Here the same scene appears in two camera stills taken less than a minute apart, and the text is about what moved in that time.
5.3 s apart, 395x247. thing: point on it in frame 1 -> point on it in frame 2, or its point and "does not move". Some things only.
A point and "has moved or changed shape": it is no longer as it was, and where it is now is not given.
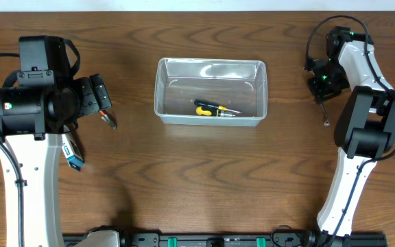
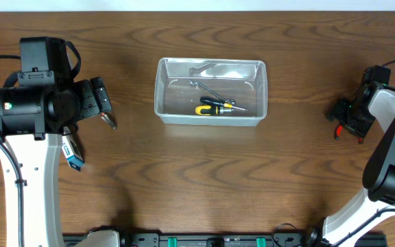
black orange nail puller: (107, 116) does not move
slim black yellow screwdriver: (211, 104) has moved or changed shape
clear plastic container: (240, 85) does not move
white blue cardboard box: (72, 151) does not move
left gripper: (99, 91) does not move
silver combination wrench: (326, 123) -> (195, 84)
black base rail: (243, 240) does not move
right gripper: (321, 94) -> (337, 112)
